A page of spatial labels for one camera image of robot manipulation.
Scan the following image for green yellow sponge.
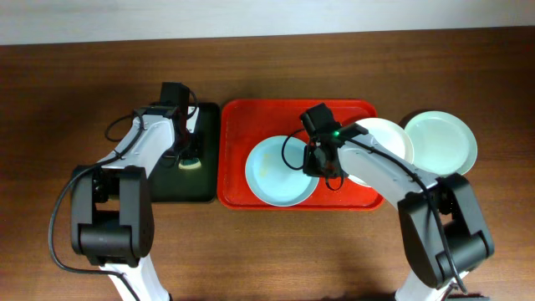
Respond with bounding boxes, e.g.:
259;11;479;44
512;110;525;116
178;157;201;170

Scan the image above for light blue plate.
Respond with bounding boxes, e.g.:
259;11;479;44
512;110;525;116
245;135;319;207

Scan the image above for light green plate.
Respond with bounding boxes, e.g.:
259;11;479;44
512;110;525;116
405;110;478;176

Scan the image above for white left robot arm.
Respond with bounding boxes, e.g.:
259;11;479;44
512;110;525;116
71;106;198;300

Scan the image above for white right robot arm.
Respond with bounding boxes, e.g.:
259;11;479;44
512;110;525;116
303;121;495;300

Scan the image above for black plastic tray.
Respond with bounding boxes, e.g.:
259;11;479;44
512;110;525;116
149;103;221;203

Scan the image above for red plastic tray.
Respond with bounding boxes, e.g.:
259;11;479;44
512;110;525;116
217;99;385;211

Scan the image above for white plate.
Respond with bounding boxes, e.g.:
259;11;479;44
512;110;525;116
355;118;415;164

